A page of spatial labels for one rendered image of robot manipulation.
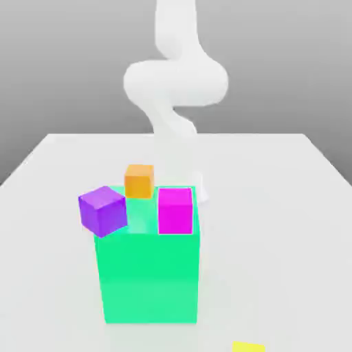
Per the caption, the small orange cube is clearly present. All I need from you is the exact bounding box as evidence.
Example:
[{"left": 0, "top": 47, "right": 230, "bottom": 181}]
[{"left": 124, "top": 164, "right": 155, "bottom": 199}]

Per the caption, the large green box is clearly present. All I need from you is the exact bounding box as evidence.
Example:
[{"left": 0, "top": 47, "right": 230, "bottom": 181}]
[{"left": 93, "top": 185, "right": 201, "bottom": 325}]

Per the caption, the small yellow cube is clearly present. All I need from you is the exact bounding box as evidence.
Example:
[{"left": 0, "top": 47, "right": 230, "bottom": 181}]
[{"left": 232, "top": 340, "right": 266, "bottom": 352}]

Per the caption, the small magenta cube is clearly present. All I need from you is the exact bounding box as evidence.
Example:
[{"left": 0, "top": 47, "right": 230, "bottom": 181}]
[{"left": 157, "top": 187, "right": 194, "bottom": 235}]

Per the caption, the small purple cube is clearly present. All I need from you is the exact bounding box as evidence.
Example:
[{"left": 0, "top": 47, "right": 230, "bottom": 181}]
[{"left": 78, "top": 185, "right": 129, "bottom": 239}]

